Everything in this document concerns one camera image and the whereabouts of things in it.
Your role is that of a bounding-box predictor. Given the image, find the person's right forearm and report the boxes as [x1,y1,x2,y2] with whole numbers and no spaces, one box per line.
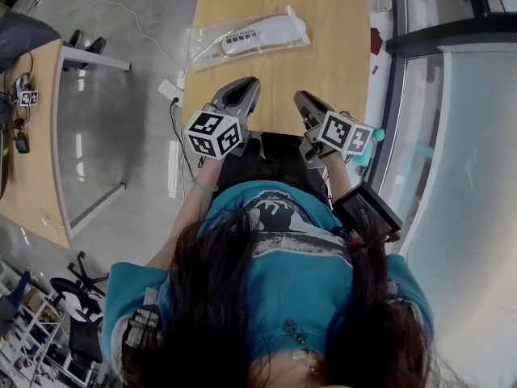
[322,150,357,202]

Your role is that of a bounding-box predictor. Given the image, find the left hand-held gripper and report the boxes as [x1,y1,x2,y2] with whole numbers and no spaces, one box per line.
[184,76,263,162]

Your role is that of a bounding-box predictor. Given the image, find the green wrist band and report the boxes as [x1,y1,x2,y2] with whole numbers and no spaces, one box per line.
[191,177,220,194]

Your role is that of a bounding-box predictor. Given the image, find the white power strip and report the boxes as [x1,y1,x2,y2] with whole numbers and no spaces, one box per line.
[158,79,183,105]

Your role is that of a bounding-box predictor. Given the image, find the teal printed shirt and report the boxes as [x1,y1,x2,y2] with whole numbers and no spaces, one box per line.
[100,181,435,379]

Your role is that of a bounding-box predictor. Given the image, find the wooden desk with grey legs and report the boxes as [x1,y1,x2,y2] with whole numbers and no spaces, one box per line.
[0,37,132,251]

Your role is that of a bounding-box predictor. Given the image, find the black box on forearm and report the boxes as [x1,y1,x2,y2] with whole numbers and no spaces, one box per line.
[332,181,403,245]

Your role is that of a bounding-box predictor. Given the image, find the dark grey chair back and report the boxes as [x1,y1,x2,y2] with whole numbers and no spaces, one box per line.
[0,11,62,74]

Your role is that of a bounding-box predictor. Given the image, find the white cable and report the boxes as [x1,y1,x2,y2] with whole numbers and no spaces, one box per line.
[87,0,187,81]

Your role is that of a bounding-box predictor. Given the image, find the black office chair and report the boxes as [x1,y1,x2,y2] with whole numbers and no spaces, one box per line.
[49,250,111,365]

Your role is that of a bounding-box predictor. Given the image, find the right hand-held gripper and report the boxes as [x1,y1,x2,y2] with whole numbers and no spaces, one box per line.
[293,90,375,170]

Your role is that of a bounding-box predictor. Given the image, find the spare hand-held gripper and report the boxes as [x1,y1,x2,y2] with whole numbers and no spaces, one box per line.
[11,74,40,108]

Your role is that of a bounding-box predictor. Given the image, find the white storage shelf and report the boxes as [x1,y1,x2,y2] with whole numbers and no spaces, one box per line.
[0,256,88,388]

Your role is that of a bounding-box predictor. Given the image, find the black trousers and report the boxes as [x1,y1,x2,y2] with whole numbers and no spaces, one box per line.
[217,131,329,201]

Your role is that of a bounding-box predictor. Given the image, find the black cable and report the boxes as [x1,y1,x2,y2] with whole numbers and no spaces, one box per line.
[168,97,196,179]

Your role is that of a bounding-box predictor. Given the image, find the person's left forearm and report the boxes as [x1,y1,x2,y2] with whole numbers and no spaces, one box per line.
[144,156,222,267]

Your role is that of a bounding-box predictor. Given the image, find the clear plastic bag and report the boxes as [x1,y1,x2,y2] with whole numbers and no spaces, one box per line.
[188,4,314,74]

